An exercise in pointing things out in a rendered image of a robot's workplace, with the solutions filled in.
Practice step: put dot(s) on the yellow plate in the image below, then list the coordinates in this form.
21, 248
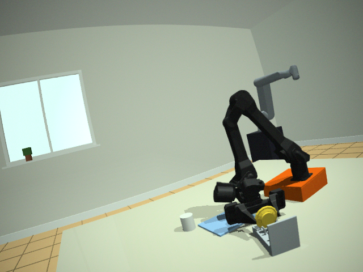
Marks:
266, 215

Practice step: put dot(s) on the white cylinder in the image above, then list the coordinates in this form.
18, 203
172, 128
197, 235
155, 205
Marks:
187, 222

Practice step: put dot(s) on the light blue mat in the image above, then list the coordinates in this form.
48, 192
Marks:
218, 225

